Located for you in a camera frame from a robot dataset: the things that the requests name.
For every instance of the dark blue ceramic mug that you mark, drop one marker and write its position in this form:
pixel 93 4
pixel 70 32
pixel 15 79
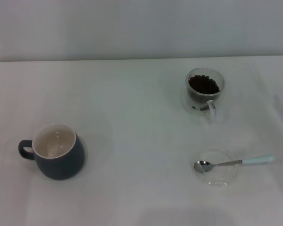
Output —
pixel 61 167

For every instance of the loose coffee beans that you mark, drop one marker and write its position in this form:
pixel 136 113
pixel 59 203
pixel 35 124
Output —
pixel 202 108

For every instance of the coffee beans pile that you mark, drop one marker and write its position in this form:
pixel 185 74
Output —
pixel 204 83

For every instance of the white tablecloth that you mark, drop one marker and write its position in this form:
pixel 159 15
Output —
pixel 132 106

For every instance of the empty clear glass saucer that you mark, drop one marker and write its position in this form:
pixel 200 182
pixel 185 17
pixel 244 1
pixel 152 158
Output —
pixel 222 177

